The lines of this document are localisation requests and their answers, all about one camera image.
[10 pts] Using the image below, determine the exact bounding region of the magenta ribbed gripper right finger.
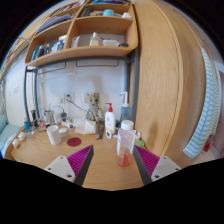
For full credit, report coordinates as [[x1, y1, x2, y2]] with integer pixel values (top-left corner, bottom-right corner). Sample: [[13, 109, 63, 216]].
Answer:
[[133, 146, 180, 185]]

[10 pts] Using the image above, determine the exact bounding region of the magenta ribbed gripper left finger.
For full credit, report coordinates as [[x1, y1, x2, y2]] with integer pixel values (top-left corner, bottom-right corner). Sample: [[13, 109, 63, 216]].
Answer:
[[45, 145, 94, 186]]

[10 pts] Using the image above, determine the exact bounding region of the dark red round coaster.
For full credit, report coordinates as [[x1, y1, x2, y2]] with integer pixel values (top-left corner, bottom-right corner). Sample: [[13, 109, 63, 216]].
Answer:
[[67, 137, 81, 147]]

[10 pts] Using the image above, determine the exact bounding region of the white plastic cup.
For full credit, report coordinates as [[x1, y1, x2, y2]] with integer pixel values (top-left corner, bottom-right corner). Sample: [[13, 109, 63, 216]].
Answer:
[[46, 125, 61, 145]]

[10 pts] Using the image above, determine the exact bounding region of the clear bottle with orange liquid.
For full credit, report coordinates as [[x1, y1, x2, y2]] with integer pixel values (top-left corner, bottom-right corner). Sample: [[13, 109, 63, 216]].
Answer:
[[117, 120, 135, 167]]

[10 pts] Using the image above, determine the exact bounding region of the white crumpled tissue pack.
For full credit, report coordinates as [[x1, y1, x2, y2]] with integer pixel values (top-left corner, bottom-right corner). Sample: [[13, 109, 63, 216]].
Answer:
[[75, 120, 96, 135]]

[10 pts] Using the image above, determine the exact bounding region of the small white clock cube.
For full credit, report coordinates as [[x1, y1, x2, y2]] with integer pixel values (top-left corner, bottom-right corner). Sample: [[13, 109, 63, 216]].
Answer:
[[106, 130, 112, 139]]

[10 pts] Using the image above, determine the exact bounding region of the wooden groot figurine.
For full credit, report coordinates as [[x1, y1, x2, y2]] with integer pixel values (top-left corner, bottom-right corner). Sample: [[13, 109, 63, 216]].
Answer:
[[86, 92, 104, 123]]

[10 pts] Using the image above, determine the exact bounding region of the blue wash bottle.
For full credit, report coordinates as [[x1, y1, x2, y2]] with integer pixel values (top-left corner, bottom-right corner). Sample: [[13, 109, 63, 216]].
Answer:
[[120, 91, 131, 121]]

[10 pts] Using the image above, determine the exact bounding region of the white pump bottle red top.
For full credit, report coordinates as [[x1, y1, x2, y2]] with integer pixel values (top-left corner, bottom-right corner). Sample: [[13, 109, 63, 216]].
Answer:
[[105, 103, 116, 134]]

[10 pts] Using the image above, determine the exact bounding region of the small blue bottle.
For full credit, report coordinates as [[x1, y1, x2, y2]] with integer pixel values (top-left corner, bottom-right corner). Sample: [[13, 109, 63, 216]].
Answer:
[[23, 117, 31, 132]]

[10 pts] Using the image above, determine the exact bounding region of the striped teal white towel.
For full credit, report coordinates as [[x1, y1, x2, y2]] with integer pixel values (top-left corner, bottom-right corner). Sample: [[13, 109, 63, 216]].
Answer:
[[183, 48, 220, 158]]

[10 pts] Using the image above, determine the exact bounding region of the tall wooden wardrobe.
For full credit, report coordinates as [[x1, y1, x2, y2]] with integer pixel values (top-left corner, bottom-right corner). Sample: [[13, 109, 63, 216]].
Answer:
[[134, 0, 206, 168]]

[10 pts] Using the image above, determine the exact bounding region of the clear bottle on shelf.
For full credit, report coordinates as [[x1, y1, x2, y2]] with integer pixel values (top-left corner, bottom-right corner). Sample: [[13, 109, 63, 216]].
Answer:
[[90, 32, 99, 46]]

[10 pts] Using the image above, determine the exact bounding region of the white box on shelf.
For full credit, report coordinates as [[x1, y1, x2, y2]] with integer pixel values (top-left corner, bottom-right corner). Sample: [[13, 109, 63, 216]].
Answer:
[[103, 39, 119, 47]]

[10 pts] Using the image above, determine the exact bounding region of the teal bowl on top shelf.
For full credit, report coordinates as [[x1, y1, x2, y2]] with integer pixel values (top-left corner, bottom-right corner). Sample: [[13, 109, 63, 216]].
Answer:
[[103, 9, 114, 16]]

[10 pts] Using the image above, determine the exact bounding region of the wooden wall shelf unit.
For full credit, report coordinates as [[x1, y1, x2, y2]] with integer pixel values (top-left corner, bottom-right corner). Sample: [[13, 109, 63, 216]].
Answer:
[[25, 0, 138, 67]]

